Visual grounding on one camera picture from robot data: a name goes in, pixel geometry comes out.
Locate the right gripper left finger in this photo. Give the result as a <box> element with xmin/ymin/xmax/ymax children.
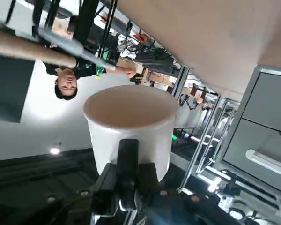
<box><xmin>25</xmin><ymin>163</ymin><xmax>119</xmax><ymax>225</ymax></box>

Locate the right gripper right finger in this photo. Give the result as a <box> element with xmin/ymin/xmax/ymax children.
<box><xmin>131</xmin><ymin>162</ymin><xmax>242</xmax><ymax>225</ymax></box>

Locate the white cup with dark handle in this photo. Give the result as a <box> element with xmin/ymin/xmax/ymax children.
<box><xmin>82</xmin><ymin>84</ymin><xmax>180</xmax><ymax>211</ymax></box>

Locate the gray drawer with white handle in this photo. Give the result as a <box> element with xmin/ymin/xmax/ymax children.
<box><xmin>222</xmin><ymin>117</ymin><xmax>281</xmax><ymax>187</ymax></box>

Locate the gray steel drawer cabinet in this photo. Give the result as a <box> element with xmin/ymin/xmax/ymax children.
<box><xmin>210</xmin><ymin>65</ymin><xmax>281</xmax><ymax>200</ymax></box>

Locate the gray drawer with recessed grip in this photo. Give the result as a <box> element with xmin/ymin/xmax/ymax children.
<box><xmin>242</xmin><ymin>71</ymin><xmax>281</xmax><ymax>138</ymax></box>

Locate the person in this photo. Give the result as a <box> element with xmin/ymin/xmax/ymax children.
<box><xmin>44</xmin><ymin>56</ymin><xmax>122</xmax><ymax>101</ymax></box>

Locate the green plastic bottle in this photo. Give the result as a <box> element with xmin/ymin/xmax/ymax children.
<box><xmin>94</xmin><ymin>65</ymin><xmax>104</xmax><ymax>80</ymax></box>

